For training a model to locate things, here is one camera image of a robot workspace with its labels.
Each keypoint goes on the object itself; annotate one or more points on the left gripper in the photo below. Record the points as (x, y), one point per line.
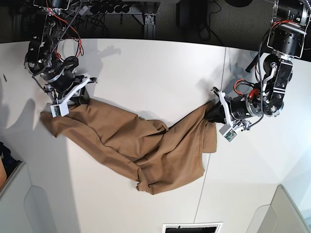
(235, 111)

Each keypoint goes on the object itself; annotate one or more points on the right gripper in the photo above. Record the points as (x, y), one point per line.
(59, 89)

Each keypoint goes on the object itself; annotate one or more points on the brown t-shirt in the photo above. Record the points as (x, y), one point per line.
(159, 158)

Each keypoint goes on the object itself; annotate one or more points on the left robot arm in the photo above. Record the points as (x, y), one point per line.
(283, 41)

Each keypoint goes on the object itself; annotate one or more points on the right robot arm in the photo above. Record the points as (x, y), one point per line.
(43, 60)

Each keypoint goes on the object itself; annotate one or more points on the white power strip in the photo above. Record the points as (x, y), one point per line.
(84, 11)

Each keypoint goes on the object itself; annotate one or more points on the black power adapter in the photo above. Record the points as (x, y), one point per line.
(191, 13)

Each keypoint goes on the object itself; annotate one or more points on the white framed floor vent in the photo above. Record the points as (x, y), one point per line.
(192, 228)

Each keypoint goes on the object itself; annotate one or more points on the right grey chair back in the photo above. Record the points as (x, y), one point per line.
(280, 216)

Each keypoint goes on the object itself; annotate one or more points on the grey chair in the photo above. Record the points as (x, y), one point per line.
(24, 208)
(280, 216)

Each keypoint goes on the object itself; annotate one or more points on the left grey chair back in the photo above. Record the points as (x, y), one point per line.
(24, 208)

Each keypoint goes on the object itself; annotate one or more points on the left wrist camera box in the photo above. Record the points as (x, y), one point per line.
(228, 132)

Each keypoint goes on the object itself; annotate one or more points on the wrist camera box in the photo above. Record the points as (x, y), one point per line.
(228, 132)
(59, 110)

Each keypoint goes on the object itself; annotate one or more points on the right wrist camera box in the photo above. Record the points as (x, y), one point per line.
(59, 110)

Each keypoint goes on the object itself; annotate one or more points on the aluminium table frame post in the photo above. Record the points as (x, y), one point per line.
(149, 26)

